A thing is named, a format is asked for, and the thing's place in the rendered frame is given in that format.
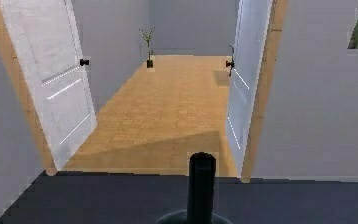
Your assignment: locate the green house plant in pot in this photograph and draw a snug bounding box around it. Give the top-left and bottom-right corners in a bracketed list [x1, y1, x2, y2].
[139, 27, 156, 69]

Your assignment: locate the white room door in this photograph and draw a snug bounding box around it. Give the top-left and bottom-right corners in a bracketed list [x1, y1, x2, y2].
[0, 0, 98, 172]
[225, 0, 274, 178]

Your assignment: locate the black robot post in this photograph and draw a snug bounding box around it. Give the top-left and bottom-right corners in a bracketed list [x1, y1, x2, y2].
[156, 151, 235, 224]

